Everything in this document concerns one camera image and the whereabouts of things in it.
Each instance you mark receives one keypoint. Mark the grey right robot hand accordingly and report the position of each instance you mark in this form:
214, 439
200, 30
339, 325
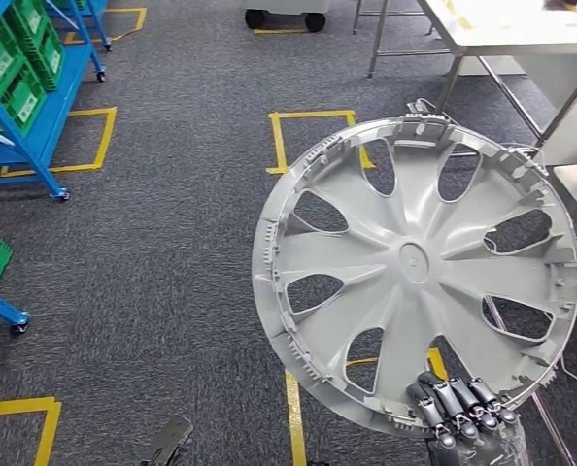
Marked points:
473, 437

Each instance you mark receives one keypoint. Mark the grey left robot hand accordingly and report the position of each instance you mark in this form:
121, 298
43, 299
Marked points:
169, 440

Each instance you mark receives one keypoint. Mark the grey plastic wheel hubcap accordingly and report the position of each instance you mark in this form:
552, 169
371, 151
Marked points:
415, 264

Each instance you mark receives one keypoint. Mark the grey floor power strip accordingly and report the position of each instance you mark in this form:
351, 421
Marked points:
422, 106

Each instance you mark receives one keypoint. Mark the white table end panel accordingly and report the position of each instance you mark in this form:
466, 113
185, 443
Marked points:
570, 109

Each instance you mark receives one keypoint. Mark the yellow tape on table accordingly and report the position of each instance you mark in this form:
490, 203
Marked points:
461, 19

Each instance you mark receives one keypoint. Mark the steel frame table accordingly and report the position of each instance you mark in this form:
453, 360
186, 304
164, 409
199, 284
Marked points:
512, 32

